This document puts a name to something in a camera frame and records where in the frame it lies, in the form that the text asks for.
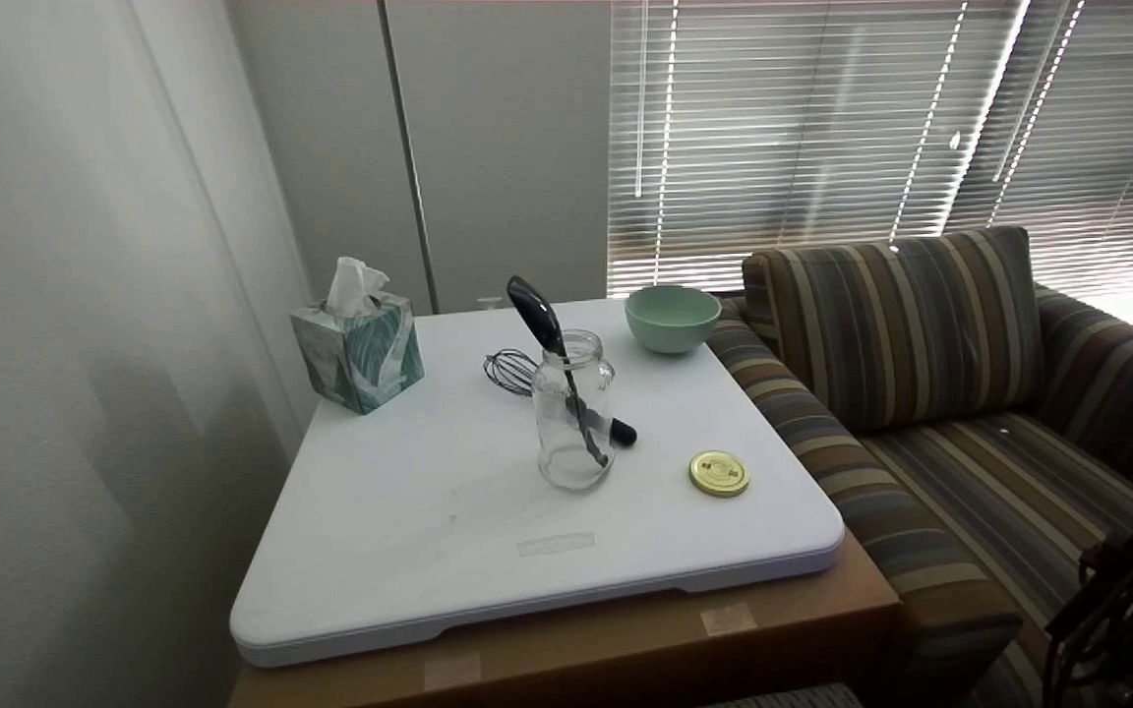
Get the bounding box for green patterned tissue box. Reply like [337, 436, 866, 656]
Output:
[289, 258, 425, 414]

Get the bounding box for gold jar lid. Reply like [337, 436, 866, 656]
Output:
[687, 448, 752, 496]

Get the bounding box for black wire whisk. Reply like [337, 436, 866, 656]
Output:
[484, 351, 636, 448]

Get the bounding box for clear glass jar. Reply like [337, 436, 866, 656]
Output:
[533, 332, 615, 492]

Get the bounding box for black metal stand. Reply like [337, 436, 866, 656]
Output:
[1043, 536, 1133, 708]

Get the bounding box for window blinds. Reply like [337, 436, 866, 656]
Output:
[607, 0, 1133, 322]

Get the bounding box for black plastic spoon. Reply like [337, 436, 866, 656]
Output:
[508, 277, 608, 466]

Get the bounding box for green ceramic bowl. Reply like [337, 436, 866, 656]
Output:
[624, 285, 721, 359]

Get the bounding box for striped sofa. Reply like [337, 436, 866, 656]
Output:
[708, 225, 1133, 708]

